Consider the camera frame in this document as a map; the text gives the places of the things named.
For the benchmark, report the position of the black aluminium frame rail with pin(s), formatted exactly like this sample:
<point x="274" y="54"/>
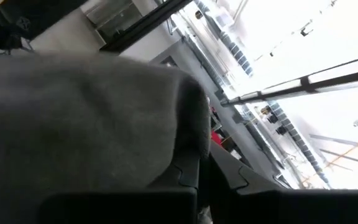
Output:
<point x="141" y="26"/>

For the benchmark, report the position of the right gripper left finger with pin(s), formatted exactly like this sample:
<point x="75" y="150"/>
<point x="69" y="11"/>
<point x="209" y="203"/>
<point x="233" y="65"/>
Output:
<point x="166" y="205"/>

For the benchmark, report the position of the clear plastic bin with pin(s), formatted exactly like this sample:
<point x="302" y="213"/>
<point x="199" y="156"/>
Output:
<point x="113" y="15"/>

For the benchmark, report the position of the red tool cabinet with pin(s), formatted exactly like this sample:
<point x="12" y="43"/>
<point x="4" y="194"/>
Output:
<point x="216" y="137"/>

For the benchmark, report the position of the ribbed silver ceiling duct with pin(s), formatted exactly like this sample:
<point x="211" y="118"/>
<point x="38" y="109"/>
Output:
<point x="291" y="130"/>

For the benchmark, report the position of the long ceiling light rail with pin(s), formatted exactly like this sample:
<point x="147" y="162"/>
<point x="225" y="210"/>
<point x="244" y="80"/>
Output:
<point x="337" y="79"/>

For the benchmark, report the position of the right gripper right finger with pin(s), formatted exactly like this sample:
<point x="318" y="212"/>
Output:
<point x="244" y="199"/>

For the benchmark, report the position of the dark charcoal baseball cap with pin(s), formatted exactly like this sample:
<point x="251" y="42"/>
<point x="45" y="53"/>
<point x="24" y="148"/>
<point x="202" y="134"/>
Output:
<point x="73" y="124"/>

